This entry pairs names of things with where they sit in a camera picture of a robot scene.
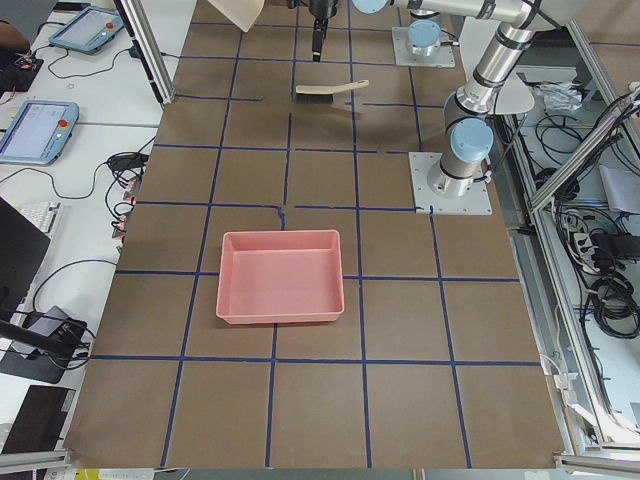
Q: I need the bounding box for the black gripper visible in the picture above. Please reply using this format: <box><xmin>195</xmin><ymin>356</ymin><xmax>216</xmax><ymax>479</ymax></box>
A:
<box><xmin>308</xmin><ymin>0</ymin><xmax>338</xmax><ymax>62</ymax></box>

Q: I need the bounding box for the white plastic dustpan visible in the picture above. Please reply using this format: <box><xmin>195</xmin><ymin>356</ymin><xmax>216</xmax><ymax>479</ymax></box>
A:
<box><xmin>208</xmin><ymin>0</ymin><xmax>265</xmax><ymax>33</ymax></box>

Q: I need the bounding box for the white brush with black bristles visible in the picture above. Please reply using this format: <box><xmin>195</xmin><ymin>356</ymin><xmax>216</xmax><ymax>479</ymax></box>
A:
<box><xmin>293</xmin><ymin>80</ymin><xmax>370</xmax><ymax>104</ymax></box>

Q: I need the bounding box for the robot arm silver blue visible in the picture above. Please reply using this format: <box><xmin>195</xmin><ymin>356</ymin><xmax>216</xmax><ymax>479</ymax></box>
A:
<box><xmin>393</xmin><ymin>1</ymin><xmax>555</xmax><ymax>198</ymax></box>
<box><xmin>406</xmin><ymin>10</ymin><xmax>442</xmax><ymax>57</ymax></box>

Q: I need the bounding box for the pink plastic bin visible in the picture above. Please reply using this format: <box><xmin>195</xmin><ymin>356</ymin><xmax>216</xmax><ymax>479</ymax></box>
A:
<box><xmin>216</xmin><ymin>230</ymin><xmax>345</xmax><ymax>325</ymax></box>

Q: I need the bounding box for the blue teach pendant upper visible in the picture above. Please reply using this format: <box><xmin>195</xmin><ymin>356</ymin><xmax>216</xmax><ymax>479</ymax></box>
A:
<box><xmin>49</xmin><ymin>6</ymin><xmax>124</xmax><ymax>55</ymax></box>

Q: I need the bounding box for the blue teach pendant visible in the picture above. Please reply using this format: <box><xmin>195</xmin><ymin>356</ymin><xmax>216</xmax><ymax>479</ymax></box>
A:
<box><xmin>1</xmin><ymin>100</ymin><xmax>80</xmax><ymax>165</ymax></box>
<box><xmin>49</xmin><ymin>6</ymin><xmax>124</xmax><ymax>55</ymax></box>

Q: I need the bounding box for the blue teach pendant lower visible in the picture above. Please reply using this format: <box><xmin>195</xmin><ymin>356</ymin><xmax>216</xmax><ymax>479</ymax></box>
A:
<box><xmin>1</xmin><ymin>100</ymin><xmax>80</xmax><ymax>165</ymax></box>

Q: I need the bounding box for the white keyboard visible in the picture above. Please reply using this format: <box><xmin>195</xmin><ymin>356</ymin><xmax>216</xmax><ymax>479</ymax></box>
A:
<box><xmin>16</xmin><ymin>201</ymin><xmax>62</xmax><ymax>237</ymax></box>

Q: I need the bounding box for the black laptop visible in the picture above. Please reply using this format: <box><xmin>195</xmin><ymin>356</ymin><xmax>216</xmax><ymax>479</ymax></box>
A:
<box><xmin>0</xmin><ymin>198</ymin><xmax>50</xmax><ymax>321</ymax></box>

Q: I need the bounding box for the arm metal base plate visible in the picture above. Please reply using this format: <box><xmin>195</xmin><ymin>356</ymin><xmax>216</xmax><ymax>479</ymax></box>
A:
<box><xmin>408</xmin><ymin>152</ymin><xmax>492</xmax><ymax>216</ymax></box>
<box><xmin>391</xmin><ymin>26</ymin><xmax>456</xmax><ymax>68</ymax></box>

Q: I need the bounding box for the aluminium frame post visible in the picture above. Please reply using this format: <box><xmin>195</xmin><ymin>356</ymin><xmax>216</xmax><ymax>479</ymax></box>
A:
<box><xmin>114</xmin><ymin>0</ymin><xmax>176</xmax><ymax>105</ymax></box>

